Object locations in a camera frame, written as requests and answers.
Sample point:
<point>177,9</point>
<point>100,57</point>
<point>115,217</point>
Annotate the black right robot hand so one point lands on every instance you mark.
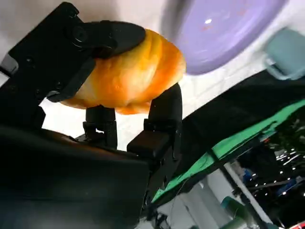
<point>71,181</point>

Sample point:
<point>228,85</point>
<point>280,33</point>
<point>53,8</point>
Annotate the orange and white toy bread roll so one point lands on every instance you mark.
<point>133,76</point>

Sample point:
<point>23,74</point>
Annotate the black tripod pole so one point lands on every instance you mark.
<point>221,168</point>

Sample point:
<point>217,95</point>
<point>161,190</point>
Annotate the teal cylinder container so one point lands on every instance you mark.
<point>234,210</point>

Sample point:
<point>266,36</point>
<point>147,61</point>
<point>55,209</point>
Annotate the black backdrop cloth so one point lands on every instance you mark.
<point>226,114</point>

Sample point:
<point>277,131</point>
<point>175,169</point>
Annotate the green cloth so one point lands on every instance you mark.
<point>238,140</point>

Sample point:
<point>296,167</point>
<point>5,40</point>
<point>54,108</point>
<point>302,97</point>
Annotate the lilac plate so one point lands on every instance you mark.
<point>226,35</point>

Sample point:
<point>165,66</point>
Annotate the dark leafy plant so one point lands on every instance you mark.
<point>295,128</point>

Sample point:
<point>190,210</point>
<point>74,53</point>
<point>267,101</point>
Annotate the pale green mug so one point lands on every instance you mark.
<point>288,55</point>

